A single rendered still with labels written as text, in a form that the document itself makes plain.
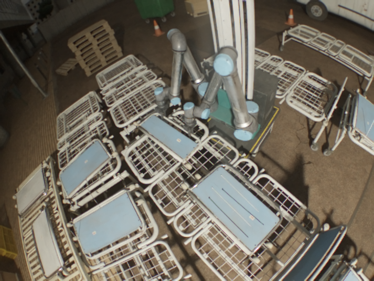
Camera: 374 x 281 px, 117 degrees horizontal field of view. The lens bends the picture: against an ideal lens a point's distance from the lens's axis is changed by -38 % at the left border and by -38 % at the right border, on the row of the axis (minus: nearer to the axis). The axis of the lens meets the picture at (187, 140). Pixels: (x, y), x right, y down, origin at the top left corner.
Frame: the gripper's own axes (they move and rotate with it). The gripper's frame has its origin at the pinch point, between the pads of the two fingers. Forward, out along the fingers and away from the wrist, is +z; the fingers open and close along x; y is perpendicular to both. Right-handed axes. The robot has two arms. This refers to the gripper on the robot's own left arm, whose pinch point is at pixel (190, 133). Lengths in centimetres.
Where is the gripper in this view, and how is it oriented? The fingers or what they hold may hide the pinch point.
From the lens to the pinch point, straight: 175.5
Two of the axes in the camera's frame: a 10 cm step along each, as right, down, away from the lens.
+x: 7.1, -5.5, 4.5
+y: 7.1, 4.8, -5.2
